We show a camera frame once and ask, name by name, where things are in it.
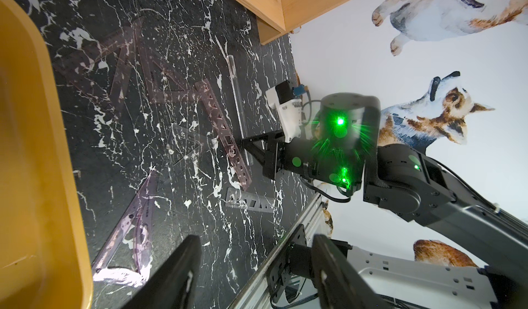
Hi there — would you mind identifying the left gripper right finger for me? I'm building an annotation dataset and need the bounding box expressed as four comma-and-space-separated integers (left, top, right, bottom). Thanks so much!
311, 235, 389, 309

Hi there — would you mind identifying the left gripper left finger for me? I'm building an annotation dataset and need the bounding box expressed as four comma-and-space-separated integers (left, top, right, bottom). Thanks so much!
123, 235, 202, 309

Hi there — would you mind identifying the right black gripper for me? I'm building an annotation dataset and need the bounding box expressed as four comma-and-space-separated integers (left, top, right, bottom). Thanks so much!
242, 130, 285, 181

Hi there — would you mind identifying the grey clear stencil ruler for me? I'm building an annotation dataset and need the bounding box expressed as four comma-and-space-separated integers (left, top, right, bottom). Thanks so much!
225, 187, 275, 213

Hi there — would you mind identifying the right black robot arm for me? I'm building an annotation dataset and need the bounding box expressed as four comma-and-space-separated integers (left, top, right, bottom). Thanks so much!
242, 93, 527, 308

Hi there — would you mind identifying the yellow plastic storage box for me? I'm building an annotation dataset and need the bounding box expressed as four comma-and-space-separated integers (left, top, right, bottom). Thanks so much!
1, 0, 93, 308

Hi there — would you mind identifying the purple triangle ruler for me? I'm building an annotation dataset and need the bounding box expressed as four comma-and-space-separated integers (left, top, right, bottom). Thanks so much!
92, 170, 159, 288

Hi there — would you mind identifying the clear triangle ruler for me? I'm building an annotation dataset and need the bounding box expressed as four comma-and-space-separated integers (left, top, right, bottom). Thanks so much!
165, 123, 216, 167

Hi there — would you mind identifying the dark pink triangle ruler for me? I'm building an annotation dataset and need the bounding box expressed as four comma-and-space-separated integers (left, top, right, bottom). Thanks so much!
52, 17, 199, 116

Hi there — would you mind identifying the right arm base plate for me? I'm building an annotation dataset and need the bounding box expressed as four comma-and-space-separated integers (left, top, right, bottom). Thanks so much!
266, 224, 314, 305

